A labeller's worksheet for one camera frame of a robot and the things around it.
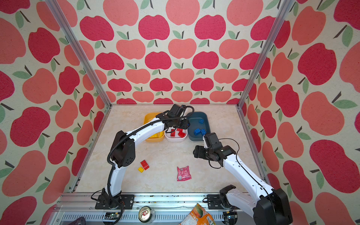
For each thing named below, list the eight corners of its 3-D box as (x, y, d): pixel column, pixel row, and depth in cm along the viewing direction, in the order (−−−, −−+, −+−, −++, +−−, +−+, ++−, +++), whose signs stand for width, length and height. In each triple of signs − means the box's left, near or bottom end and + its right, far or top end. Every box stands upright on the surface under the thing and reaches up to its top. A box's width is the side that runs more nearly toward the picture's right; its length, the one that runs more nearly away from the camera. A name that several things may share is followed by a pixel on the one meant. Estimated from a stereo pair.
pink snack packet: (176, 181, 83) (176, 180, 82) (177, 167, 89) (176, 166, 87) (191, 181, 83) (191, 180, 82) (190, 167, 89) (190, 166, 87)
